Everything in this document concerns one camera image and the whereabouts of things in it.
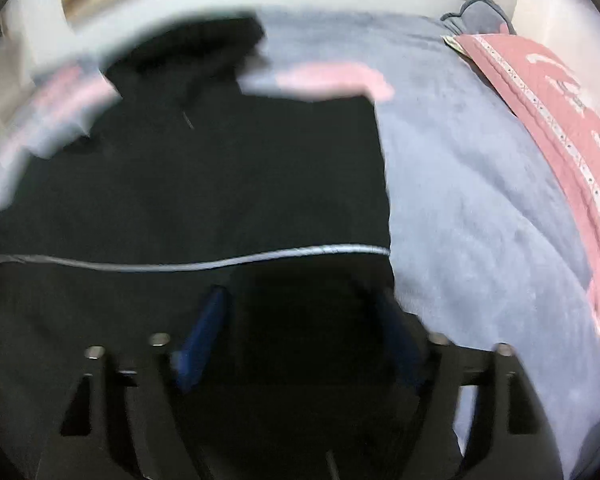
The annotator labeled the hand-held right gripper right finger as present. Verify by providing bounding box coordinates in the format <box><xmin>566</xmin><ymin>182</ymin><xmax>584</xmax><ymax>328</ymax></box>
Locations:
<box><xmin>374</xmin><ymin>285</ymin><xmax>567</xmax><ymax>480</ymax></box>

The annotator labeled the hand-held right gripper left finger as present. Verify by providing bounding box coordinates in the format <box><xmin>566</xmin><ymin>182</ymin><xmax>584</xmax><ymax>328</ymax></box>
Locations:
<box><xmin>30</xmin><ymin>284</ymin><xmax>232</xmax><ymax>480</ymax></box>

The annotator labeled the black hoodie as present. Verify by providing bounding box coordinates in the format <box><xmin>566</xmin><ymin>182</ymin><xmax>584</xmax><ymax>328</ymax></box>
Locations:
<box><xmin>0</xmin><ymin>12</ymin><xmax>397</xmax><ymax>480</ymax></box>

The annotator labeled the grey blanket with pink pattern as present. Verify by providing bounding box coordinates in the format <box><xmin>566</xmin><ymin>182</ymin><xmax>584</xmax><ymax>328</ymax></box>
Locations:
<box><xmin>0</xmin><ymin>6</ymin><xmax>600</xmax><ymax>480</ymax></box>

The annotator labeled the pink printed pillow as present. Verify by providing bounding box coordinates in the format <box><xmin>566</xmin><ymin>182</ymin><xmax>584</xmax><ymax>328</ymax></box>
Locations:
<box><xmin>442</xmin><ymin>32</ymin><xmax>600</xmax><ymax>356</ymax></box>

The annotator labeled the grey-blue pillow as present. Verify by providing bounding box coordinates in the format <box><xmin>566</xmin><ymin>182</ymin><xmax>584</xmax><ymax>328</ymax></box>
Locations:
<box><xmin>440</xmin><ymin>0</ymin><xmax>519</xmax><ymax>36</ymax></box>

